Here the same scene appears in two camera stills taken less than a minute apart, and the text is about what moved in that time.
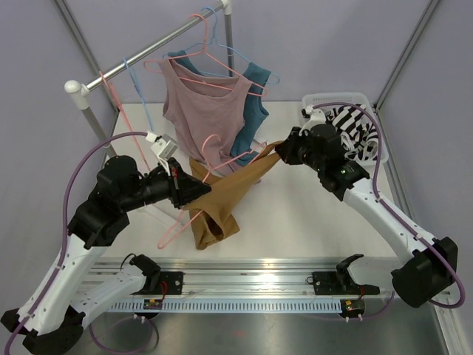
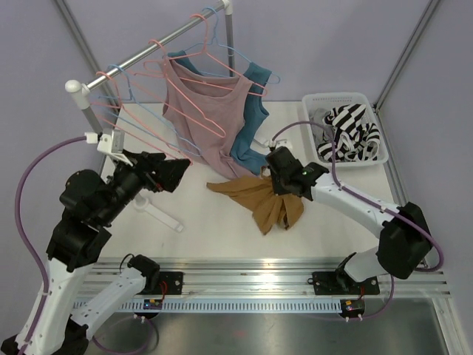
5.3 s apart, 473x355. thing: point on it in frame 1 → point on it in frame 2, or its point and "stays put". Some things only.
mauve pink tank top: x=205 y=112 stays put
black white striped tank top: x=358 y=133 stays put
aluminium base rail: x=243 y=276 stays put
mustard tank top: x=211 y=216 → x=258 y=194
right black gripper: x=294 y=149 → x=279 y=183
